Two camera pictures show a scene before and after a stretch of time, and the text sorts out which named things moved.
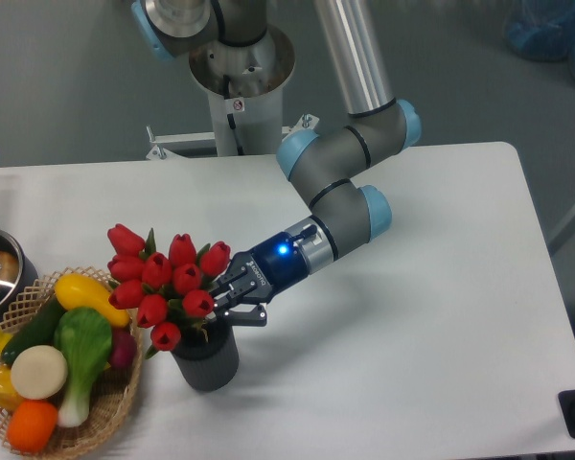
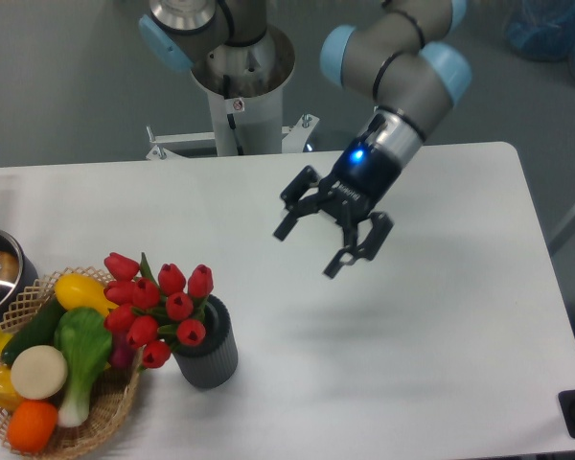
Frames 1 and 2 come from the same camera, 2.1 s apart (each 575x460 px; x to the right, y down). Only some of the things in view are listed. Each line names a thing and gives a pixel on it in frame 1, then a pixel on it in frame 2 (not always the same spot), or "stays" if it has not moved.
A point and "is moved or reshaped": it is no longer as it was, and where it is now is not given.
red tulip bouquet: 164,287 is moved or reshaped
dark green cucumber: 37,332 stays
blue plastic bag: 553,31 stays
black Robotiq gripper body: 272,265 to 359,181
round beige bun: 38,372 stays
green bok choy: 83,336 stays
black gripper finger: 237,312 to 354,252
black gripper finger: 232,286 to 295,205
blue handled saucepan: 7,273 stays
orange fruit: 32,425 stays
